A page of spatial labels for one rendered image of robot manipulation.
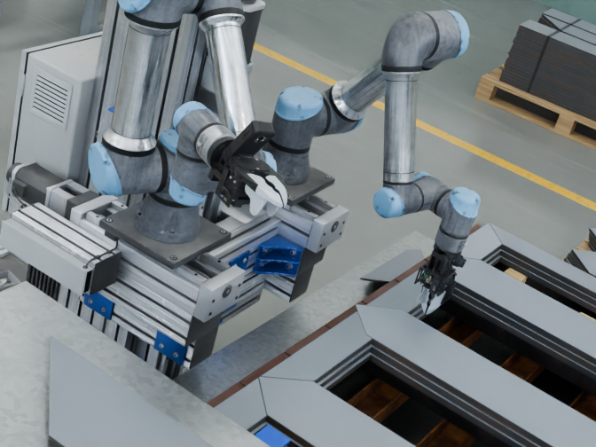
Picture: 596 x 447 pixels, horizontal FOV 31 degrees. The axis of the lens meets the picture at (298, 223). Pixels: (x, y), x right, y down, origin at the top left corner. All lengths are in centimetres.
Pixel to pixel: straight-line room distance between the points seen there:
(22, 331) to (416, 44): 110
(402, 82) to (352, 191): 278
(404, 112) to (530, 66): 440
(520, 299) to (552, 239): 249
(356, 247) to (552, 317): 194
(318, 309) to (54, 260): 85
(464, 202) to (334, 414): 62
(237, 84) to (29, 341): 65
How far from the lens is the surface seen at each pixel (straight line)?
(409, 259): 335
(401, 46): 253
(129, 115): 229
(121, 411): 192
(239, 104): 218
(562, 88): 689
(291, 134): 280
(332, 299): 310
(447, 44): 261
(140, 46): 223
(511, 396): 265
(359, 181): 542
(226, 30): 222
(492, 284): 307
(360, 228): 498
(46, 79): 278
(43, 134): 284
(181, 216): 245
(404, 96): 255
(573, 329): 301
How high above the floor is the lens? 231
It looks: 28 degrees down
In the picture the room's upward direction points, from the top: 16 degrees clockwise
